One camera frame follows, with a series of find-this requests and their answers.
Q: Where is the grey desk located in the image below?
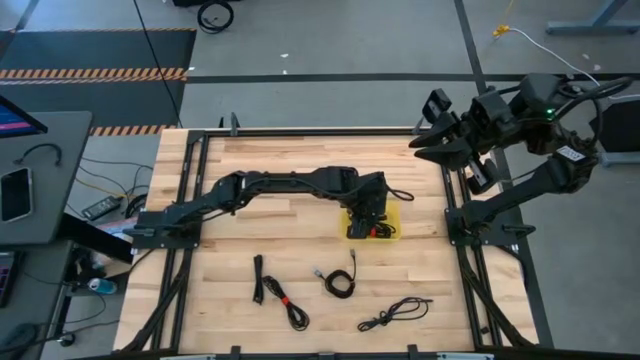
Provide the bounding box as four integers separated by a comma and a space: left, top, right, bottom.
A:
0, 110, 95, 247

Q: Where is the black power adapter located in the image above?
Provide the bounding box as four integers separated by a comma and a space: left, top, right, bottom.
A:
81, 195, 124, 222

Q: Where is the white floor cable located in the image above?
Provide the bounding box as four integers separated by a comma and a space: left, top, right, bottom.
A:
507, 27, 640, 101

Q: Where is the black loosely cable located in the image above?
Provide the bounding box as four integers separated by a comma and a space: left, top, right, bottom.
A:
356, 296, 435, 334

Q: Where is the grey table leg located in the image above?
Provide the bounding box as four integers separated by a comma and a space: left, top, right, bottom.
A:
544, 0, 640, 37

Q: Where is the black cable with grey connectors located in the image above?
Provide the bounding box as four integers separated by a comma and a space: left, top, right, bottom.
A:
312, 248, 358, 301

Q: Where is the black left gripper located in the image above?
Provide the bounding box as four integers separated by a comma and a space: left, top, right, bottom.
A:
345, 171, 389, 241

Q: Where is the black floor cable coil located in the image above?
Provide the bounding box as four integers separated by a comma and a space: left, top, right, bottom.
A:
196, 0, 236, 35

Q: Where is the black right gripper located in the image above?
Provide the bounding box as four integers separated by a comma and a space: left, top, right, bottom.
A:
408, 88, 500, 197

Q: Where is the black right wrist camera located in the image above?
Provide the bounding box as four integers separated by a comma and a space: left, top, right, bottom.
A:
472, 91, 514, 132

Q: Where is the black smartphone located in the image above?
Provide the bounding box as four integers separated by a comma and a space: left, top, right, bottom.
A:
0, 166, 34, 224

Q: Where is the black USB-C cable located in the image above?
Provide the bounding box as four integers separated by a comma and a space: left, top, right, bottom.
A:
252, 254, 265, 306

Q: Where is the black curved cable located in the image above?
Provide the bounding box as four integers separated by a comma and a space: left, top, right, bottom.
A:
13, 142, 64, 168

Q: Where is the yellow translucent plastic bin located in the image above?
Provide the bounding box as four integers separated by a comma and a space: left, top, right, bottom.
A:
340, 198, 403, 243

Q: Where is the black aluminium table frame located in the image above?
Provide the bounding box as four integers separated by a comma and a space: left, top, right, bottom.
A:
119, 125, 556, 360

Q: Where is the black left wrist camera cable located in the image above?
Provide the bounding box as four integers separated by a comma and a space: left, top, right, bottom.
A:
384, 185, 416, 203

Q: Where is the black cable with red tie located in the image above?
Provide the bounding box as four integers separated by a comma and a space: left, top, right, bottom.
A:
261, 274, 312, 333
369, 221, 400, 240

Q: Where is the blue drink can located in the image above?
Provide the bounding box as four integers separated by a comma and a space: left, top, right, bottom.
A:
87, 277, 119, 297

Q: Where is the computer monitor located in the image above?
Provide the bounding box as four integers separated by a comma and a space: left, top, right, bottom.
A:
0, 93, 50, 140

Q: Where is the long black floor cable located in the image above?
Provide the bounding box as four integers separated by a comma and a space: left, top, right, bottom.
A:
131, 0, 184, 129

